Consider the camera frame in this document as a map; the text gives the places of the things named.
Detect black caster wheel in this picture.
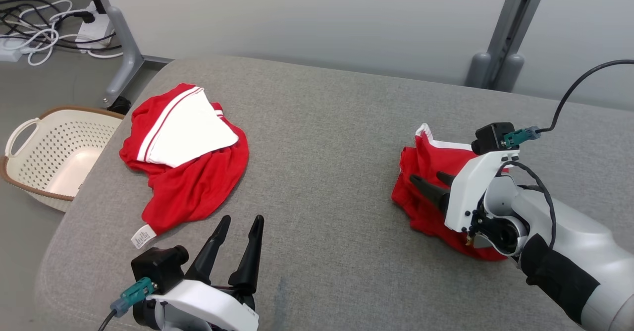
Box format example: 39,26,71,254
106,95,132,115

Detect white power strip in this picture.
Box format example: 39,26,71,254
76,1,114,50

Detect grey metal table leg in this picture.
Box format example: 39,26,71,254
88,0,174,109

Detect cream perforated laundry basket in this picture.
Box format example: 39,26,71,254
0,105,126,213

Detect red jersey with striped trim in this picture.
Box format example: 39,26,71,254
118,83,250,251

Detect red shorts with white trim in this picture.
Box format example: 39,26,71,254
391,122,512,263

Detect black cable with teal connector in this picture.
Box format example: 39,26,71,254
97,277,156,331
502,59,634,148

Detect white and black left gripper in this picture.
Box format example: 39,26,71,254
151,215,265,331

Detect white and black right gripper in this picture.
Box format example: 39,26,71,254
410,149,520,233

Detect white floor cable bundle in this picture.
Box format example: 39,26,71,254
0,0,125,67

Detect thin dark braided cable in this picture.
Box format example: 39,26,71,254
495,155,557,250

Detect grey metal partition post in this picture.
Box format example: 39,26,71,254
464,0,553,93

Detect black floor cable bundle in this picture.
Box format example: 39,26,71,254
0,0,122,52

